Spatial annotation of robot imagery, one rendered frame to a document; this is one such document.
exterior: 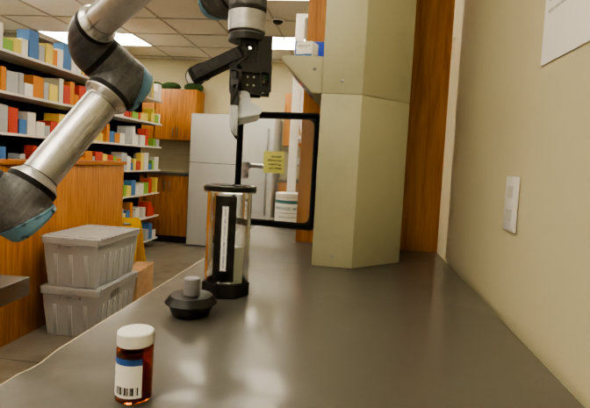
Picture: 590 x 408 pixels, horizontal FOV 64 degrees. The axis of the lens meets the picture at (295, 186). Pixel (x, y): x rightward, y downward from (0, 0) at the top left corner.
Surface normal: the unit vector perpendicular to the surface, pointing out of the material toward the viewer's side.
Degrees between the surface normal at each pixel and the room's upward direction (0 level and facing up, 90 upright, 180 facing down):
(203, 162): 90
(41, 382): 0
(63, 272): 95
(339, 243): 90
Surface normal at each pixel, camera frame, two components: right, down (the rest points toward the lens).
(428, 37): -0.12, 0.04
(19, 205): 0.67, -0.04
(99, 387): 0.06, -1.00
